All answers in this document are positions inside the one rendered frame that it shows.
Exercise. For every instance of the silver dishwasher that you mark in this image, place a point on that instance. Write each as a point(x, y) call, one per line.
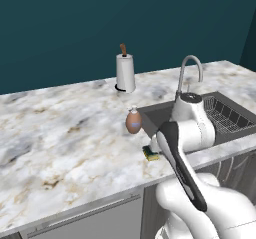
point(100, 223)

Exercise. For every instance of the white paper towel roll holder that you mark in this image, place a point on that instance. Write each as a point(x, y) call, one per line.
point(125, 73)

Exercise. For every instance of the brown soap dispenser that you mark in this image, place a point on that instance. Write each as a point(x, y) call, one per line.
point(134, 122)

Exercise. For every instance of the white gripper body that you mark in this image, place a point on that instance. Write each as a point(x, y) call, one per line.
point(155, 144)

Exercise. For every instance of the silver curved tap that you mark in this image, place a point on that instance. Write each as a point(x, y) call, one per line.
point(192, 59)

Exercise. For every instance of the dark grey cabinet door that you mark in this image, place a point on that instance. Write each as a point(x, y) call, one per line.
point(245, 169)
point(148, 213)

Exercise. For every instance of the grey kitchen sink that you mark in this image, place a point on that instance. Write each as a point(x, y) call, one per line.
point(158, 116)

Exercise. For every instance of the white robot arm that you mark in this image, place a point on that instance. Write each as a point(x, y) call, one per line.
point(196, 133)

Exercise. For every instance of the yellow and green sponge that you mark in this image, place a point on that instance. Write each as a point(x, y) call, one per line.
point(150, 155)

